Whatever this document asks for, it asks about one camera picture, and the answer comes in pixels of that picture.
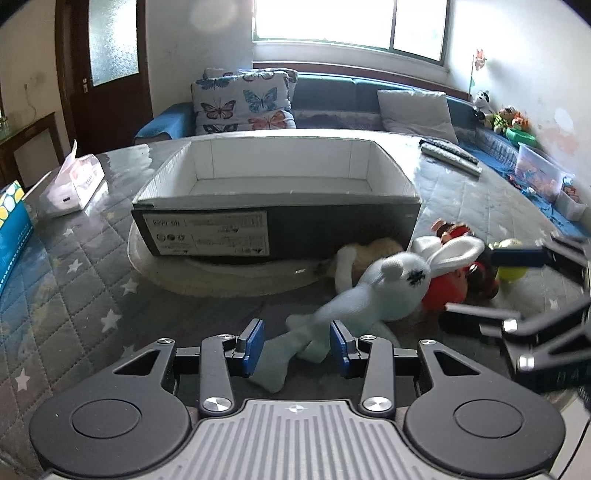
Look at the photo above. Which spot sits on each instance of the blue sofa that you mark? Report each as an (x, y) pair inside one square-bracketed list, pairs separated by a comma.
[(343, 102)]

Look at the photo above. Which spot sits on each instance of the dark wooden door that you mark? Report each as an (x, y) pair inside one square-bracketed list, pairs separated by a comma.
[(101, 63)]

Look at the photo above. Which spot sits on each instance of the black haired doll figure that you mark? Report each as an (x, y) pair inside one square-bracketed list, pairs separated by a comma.
[(479, 271)]

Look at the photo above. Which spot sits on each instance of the black white cardboard box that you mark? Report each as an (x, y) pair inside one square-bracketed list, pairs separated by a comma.
[(276, 195)]

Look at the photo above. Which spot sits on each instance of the small pinwheel flag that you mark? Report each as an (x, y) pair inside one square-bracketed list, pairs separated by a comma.
[(478, 62)]

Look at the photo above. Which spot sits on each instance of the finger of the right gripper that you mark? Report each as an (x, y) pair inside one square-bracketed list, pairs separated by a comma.
[(567, 255), (547, 352)]

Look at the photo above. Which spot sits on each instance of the grey remote control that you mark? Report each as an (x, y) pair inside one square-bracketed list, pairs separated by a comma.
[(450, 159)]

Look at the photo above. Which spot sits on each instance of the grey pillow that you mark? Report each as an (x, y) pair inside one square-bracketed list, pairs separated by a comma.
[(419, 113)]

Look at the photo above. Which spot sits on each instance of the white plush rabbit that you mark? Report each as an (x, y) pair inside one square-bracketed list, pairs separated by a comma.
[(390, 289)]

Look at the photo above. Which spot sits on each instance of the clear plastic storage bin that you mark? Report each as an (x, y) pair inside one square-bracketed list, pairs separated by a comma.
[(541, 172)]

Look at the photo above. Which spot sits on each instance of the black remote control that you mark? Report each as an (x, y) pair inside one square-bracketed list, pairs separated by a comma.
[(451, 148)]

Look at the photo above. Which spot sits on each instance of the blue yellow tissue box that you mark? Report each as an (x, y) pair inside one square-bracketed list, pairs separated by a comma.
[(15, 229)]

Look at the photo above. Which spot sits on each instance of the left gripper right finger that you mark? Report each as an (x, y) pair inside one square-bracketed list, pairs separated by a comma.
[(371, 358)]

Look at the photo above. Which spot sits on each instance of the window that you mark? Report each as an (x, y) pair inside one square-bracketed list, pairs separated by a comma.
[(413, 28)]

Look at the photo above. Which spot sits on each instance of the green orange plush toys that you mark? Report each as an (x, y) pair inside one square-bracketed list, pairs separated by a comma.
[(510, 123)]

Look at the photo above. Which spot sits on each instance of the round beige mat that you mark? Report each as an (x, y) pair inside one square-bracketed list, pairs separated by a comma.
[(187, 276)]

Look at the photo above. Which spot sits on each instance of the dark wooden console table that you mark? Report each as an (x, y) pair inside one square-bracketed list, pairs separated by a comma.
[(30, 149)]

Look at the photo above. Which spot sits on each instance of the red round toy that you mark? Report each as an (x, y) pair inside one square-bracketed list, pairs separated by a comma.
[(449, 288)]

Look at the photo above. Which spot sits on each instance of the butterfly print pillow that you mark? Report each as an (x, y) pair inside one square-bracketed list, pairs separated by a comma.
[(249, 101)]

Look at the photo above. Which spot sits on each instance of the black white plush toy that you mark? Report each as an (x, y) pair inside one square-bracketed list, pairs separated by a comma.
[(484, 112)]

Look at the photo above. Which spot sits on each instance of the white tissue pack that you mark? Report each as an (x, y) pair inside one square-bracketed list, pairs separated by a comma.
[(69, 189)]

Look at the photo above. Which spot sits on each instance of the yellow green lemon toy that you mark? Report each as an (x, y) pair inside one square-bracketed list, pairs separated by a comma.
[(509, 274)]

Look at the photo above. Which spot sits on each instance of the tan peanut plush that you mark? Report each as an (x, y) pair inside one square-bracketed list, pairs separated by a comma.
[(359, 257)]

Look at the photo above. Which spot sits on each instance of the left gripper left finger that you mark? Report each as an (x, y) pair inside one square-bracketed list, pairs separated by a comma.
[(224, 356)]

